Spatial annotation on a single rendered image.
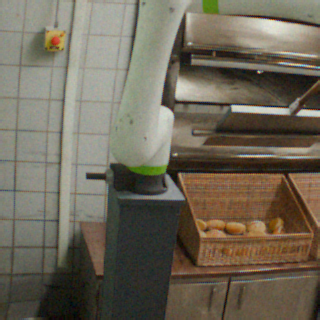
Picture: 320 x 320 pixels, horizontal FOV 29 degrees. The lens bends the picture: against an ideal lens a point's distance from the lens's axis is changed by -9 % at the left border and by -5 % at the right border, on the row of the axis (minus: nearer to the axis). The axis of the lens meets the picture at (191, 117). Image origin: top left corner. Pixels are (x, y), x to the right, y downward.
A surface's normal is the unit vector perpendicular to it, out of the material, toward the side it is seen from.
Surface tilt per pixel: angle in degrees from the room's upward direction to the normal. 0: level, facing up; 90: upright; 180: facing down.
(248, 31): 70
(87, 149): 90
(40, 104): 90
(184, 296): 90
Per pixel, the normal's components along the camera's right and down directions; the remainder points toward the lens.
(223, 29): 0.31, -0.05
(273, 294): 0.28, 0.29
